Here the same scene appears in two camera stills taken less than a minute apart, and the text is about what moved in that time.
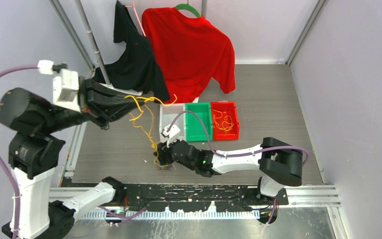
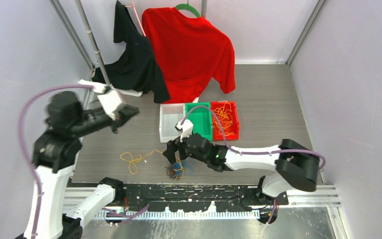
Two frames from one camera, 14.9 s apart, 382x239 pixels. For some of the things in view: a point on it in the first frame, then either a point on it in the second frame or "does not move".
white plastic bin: [167, 114] does not move
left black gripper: [103, 112] → [122, 116]
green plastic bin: [195, 131] does not move
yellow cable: [149, 134] → [128, 157]
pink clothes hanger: [133, 6] does not move
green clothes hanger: [187, 6] does not move
